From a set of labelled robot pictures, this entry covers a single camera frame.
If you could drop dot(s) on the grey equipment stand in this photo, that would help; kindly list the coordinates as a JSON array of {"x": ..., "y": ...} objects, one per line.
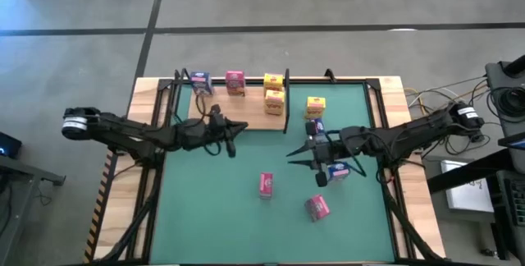
[{"x": 498, "y": 77}]

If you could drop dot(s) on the wooden board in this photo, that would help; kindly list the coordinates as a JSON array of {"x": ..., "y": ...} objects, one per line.
[{"x": 254, "y": 112}]

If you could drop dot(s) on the black power adapter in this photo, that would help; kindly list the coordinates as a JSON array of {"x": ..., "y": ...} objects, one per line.
[{"x": 476, "y": 136}]

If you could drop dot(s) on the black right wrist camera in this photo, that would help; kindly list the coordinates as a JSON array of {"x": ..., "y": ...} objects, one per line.
[{"x": 321, "y": 178}]

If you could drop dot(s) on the pink cereal box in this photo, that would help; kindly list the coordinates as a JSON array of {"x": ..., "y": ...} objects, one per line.
[
  {"x": 234, "y": 82},
  {"x": 266, "y": 185},
  {"x": 317, "y": 207}
]

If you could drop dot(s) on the black keyboard blue keys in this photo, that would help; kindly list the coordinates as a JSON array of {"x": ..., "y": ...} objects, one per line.
[{"x": 517, "y": 204}]

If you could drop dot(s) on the yellow cereal box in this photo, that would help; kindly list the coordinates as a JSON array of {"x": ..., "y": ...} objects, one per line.
[
  {"x": 273, "y": 81},
  {"x": 315, "y": 108},
  {"x": 274, "y": 102}
]

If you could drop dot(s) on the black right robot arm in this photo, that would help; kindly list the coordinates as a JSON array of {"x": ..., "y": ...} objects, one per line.
[{"x": 410, "y": 134}]

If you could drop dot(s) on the black computer case blue lights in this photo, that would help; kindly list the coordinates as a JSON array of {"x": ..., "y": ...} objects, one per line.
[{"x": 9, "y": 145}]

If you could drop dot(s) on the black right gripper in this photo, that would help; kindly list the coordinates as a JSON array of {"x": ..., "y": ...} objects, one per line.
[{"x": 332, "y": 151}]

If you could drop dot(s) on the white board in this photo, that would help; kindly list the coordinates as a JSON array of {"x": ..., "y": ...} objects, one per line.
[{"x": 467, "y": 198}]

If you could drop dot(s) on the black clamp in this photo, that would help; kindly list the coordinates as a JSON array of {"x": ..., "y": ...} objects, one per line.
[{"x": 330, "y": 75}]

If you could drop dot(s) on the grey metal desk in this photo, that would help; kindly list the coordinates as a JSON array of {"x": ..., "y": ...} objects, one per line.
[{"x": 20, "y": 169}]

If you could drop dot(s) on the yellow black hazard tape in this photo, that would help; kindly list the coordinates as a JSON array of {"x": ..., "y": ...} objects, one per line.
[{"x": 98, "y": 204}]

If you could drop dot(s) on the green table mat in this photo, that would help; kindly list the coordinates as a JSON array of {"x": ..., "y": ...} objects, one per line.
[{"x": 246, "y": 225}]

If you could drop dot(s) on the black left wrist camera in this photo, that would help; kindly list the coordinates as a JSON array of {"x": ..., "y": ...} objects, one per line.
[{"x": 231, "y": 149}]

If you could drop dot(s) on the black metal table frame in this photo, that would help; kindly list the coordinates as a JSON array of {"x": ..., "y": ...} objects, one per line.
[{"x": 372, "y": 83}]

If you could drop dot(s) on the blue cereal box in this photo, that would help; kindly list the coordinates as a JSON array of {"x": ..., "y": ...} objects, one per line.
[
  {"x": 201, "y": 83},
  {"x": 339, "y": 172},
  {"x": 321, "y": 126}
]

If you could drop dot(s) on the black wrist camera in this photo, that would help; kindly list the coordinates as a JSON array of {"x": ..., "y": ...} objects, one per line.
[
  {"x": 231, "y": 149},
  {"x": 321, "y": 178}
]

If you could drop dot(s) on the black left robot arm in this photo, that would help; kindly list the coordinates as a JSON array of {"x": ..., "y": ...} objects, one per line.
[{"x": 131, "y": 132}]

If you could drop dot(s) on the black side desk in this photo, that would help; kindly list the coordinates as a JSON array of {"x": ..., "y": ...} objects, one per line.
[{"x": 459, "y": 177}]

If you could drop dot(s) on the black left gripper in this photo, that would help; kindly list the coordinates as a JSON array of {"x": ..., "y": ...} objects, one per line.
[{"x": 205, "y": 132}]

